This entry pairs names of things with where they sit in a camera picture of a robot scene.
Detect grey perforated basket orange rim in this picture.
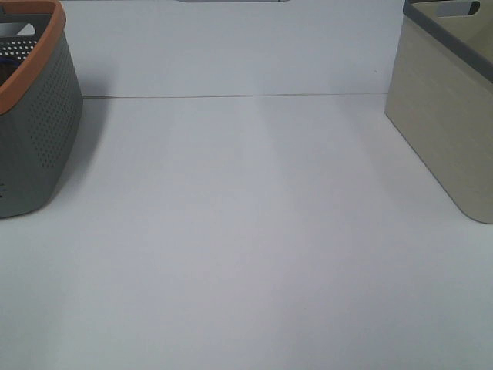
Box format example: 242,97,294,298
1,1,83,218

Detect beige basket grey rim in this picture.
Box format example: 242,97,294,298
384,1,492,224

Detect brown towel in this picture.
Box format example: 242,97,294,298
0,64,16,85

